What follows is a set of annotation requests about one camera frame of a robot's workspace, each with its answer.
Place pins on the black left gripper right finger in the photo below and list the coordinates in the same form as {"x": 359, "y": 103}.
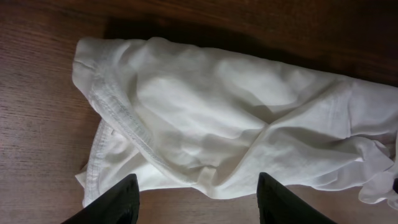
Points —
{"x": 278, "y": 205}

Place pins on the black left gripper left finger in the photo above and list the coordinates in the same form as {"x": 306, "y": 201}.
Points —
{"x": 119, "y": 205}

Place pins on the white t-shirt with robot print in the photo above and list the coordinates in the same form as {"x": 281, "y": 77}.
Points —
{"x": 177, "y": 115}

